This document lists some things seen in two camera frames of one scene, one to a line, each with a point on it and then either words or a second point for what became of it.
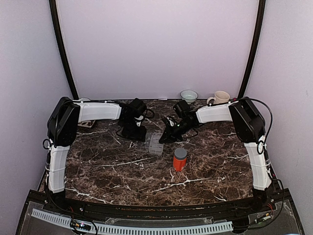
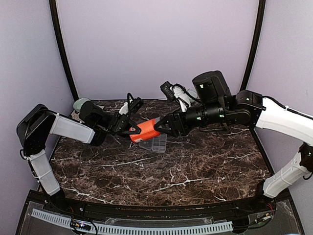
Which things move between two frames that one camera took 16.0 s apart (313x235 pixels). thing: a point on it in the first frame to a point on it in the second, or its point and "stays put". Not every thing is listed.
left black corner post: (59, 38) stays put
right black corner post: (260, 12) stays put
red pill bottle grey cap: (179, 159) to (148, 131)
